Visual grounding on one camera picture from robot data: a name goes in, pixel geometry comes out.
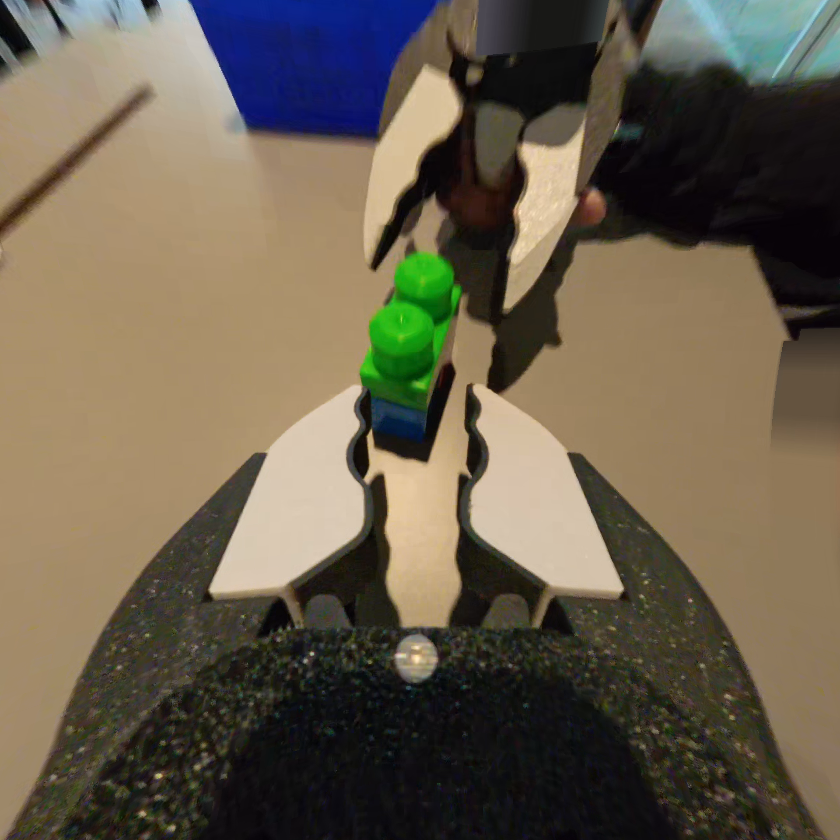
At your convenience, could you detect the blue mega block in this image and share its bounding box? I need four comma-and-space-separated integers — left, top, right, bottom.
369, 367, 455, 443

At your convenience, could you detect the green mega block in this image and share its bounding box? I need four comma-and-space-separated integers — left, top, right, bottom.
359, 252, 463, 411

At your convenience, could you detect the person's right forearm black sleeve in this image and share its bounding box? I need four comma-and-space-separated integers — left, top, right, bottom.
587, 62, 840, 339

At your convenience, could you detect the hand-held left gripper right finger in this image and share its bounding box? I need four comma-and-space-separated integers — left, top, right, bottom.
458, 384, 626, 627

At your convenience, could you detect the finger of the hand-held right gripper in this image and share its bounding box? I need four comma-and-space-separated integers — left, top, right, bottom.
502, 0, 647, 315
363, 39, 463, 271

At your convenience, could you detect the person's right hand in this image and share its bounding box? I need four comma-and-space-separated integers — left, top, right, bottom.
446, 134, 610, 232

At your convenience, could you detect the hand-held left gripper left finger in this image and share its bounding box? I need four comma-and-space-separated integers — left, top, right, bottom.
209, 385, 375, 626

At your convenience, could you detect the blue plastic bin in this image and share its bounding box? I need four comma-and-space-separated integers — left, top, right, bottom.
189, 0, 442, 137

